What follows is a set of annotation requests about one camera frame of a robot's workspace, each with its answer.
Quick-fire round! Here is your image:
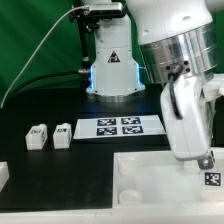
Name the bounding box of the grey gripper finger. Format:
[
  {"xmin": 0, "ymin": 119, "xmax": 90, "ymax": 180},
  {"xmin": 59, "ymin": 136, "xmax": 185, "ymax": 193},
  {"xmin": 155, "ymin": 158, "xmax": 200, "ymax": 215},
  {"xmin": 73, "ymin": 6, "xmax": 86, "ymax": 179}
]
[{"xmin": 197, "ymin": 151, "xmax": 215, "ymax": 170}]

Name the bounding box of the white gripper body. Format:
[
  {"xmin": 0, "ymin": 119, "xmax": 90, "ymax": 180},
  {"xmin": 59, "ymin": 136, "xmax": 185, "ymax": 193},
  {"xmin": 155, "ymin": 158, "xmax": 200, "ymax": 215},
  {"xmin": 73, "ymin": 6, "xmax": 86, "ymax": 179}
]
[{"xmin": 160, "ymin": 75, "xmax": 224, "ymax": 161}]

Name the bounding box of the white square tabletop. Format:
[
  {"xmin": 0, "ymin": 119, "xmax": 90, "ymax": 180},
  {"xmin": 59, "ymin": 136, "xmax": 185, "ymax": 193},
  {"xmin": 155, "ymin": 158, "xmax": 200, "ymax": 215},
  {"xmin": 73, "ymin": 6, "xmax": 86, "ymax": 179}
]
[{"xmin": 113, "ymin": 148, "xmax": 224, "ymax": 207}]

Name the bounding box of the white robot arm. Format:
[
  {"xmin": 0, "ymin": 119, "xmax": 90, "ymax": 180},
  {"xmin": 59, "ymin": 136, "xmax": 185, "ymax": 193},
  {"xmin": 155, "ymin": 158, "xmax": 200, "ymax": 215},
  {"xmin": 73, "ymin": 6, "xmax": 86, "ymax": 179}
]
[{"xmin": 84, "ymin": 0, "xmax": 224, "ymax": 170}]

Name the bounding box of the white marker plate with tags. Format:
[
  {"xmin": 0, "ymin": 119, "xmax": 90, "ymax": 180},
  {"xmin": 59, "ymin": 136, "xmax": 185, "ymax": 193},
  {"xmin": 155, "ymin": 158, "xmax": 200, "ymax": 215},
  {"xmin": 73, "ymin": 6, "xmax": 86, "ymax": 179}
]
[{"xmin": 73, "ymin": 115, "xmax": 165, "ymax": 140}]

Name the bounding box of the white left obstacle block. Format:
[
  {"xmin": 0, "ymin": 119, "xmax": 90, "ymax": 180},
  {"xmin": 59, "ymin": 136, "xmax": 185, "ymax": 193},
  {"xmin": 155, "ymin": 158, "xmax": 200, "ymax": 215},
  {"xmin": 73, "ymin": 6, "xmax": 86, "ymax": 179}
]
[{"xmin": 0, "ymin": 162, "xmax": 9, "ymax": 192}]

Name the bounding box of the white front table edge rail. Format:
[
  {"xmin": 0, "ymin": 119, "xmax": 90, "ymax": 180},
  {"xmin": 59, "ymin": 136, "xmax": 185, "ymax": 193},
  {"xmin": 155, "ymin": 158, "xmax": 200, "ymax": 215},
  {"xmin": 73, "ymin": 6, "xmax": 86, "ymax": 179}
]
[{"xmin": 0, "ymin": 210, "xmax": 224, "ymax": 224}]

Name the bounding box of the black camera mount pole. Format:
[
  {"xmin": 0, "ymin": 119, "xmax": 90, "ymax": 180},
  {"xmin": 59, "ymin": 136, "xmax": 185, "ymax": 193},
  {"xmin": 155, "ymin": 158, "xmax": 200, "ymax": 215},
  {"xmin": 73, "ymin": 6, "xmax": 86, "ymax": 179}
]
[{"xmin": 69, "ymin": 2, "xmax": 99, "ymax": 74}]

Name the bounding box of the grey camera on mount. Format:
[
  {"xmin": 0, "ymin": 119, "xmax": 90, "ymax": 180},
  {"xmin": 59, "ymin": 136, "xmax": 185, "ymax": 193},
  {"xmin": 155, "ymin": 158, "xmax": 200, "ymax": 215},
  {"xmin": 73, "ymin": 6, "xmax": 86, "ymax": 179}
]
[{"xmin": 88, "ymin": 2, "xmax": 123, "ymax": 16}]

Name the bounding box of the white cable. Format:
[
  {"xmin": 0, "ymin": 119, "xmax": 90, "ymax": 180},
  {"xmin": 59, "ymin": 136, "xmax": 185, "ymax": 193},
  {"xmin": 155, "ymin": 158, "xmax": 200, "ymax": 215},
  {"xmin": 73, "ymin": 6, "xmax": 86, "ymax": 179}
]
[{"xmin": 0, "ymin": 5, "xmax": 88, "ymax": 108}]

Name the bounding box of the black cable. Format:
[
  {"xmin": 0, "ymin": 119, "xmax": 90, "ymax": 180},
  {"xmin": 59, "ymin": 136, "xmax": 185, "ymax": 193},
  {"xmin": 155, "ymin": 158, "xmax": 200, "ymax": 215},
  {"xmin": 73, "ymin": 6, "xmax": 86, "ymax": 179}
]
[{"xmin": 6, "ymin": 69, "xmax": 90, "ymax": 101}]

